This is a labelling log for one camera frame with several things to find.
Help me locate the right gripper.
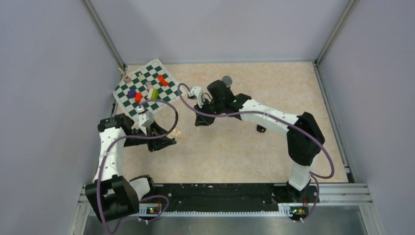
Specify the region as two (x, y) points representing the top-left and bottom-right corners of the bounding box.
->
(194, 97), (225, 126)

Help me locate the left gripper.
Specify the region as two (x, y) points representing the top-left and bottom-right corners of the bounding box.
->
(124, 120), (176, 152)

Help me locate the white earbud case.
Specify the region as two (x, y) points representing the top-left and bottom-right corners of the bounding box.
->
(170, 128), (182, 139)

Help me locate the black earbud case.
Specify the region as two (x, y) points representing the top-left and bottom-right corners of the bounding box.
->
(256, 125), (266, 133)

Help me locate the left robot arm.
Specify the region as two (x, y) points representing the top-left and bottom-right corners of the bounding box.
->
(85, 114), (177, 222)

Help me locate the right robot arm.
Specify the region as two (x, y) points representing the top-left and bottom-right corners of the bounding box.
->
(188, 80), (325, 203)

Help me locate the white block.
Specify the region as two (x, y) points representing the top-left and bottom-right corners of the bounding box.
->
(147, 89), (154, 99)

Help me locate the black microphone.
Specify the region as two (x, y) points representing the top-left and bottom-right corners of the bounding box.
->
(221, 75), (232, 88)

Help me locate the yellow-green block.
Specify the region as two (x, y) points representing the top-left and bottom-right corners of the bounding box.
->
(152, 89), (159, 99)

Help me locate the red block small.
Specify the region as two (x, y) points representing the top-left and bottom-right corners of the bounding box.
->
(135, 93), (142, 103)

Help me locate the green white chessboard mat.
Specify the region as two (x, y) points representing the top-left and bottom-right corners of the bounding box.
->
(113, 59), (179, 120)

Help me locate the purple block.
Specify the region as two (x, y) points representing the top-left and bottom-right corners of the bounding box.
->
(127, 90), (137, 99)

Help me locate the grey cylinder piece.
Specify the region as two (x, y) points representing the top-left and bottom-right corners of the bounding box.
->
(146, 81), (153, 90)

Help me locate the red block long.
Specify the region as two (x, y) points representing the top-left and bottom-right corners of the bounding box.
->
(157, 74), (168, 87)

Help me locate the cream chess piece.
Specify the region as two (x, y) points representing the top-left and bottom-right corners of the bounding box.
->
(138, 73), (145, 81)

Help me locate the tan wooden block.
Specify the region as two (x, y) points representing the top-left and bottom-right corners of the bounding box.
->
(123, 76), (132, 84)

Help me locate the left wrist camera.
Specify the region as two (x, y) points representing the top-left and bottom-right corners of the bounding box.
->
(136, 106), (155, 134)

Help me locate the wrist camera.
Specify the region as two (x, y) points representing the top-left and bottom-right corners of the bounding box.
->
(188, 86), (204, 108)
(136, 106), (155, 134)

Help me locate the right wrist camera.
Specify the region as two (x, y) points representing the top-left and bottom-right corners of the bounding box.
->
(188, 86), (204, 108)

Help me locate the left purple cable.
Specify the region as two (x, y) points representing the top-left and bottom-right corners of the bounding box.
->
(96, 99), (180, 235)

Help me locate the purple cable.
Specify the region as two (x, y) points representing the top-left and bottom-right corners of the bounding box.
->
(177, 83), (335, 223)
(96, 99), (180, 235)

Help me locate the left corner post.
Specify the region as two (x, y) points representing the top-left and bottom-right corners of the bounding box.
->
(81, 0), (126, 69)

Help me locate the corner post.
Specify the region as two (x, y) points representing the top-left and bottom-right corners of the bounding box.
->
(81, 0), (126, 69)
(314, 0), (359, 67)

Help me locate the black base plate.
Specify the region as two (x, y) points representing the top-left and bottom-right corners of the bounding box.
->
(141, 183), (320, 213)

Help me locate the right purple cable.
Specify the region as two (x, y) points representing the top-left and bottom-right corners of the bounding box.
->
(177, 83), (335, 223)

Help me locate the right corner post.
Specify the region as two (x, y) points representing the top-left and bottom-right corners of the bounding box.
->
(314, 0), (359, 67)

